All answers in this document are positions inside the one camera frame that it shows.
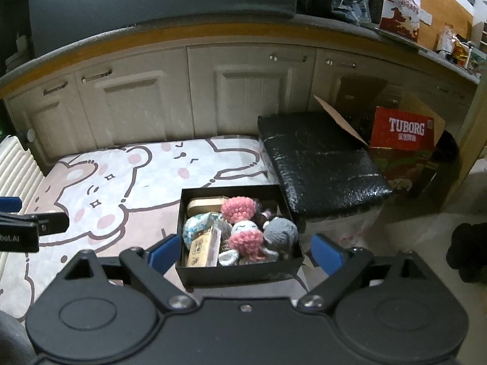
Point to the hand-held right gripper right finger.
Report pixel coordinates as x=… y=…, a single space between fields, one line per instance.
x=327 y=253

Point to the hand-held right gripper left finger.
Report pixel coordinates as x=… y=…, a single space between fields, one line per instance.
x=165 y=253

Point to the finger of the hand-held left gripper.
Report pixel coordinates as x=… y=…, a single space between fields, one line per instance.
x=49 y=223
x=9 y=204

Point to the yellow tissue packet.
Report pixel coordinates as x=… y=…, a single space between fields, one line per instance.
x=201 y=253

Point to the grey crochet toy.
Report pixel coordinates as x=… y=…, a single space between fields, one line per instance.
x=279 y=232

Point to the oval wooden box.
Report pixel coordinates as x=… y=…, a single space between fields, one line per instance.
x=203 y=206

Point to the black cardboard box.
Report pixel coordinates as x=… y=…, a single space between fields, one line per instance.
x=236 y=273

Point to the pink crochet doll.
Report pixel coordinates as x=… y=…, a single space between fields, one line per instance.
x=237 y=209

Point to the white ribbed suitcase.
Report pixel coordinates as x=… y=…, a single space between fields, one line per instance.
x=19 y=163

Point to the printed bear blanket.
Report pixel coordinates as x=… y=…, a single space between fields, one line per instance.
x=114 y=197

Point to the black padded cushion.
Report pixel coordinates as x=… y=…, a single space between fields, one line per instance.
x=323 y=159

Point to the cream cabinet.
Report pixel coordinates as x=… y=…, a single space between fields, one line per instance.
x=144 y=114

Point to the dark fuzzy object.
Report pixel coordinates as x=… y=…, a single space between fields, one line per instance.
x=470 y=251

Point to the brown cardboard box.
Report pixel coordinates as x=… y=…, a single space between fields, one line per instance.
x=361 y=89

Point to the black television screen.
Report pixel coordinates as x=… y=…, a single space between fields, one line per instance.
x=152 y=3

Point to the snack bag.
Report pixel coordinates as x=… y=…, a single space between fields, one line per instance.
x=445 y=38

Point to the red and white bag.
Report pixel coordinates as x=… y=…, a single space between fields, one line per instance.
x=403 y=19

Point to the white grille appliance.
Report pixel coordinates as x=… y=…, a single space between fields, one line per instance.
x=376 y=2

